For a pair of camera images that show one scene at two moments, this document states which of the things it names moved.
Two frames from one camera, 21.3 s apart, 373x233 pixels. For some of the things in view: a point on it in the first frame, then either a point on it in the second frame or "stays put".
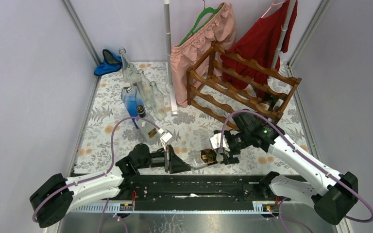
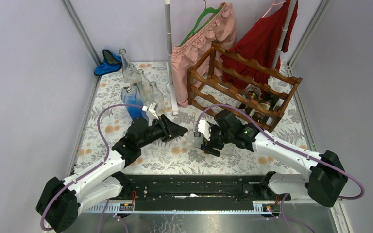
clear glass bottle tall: (130, 75) stays put
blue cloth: (111, 63) stays put
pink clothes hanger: (272, 5) stays put
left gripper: (173, 163) -> (171, 129)
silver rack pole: (168, 27) stays put
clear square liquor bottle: (197, 158) -> (252, 92)
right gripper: (229, 158) -> (211, 143)
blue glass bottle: (131, 96) stays put
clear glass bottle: (144, 86) stays put
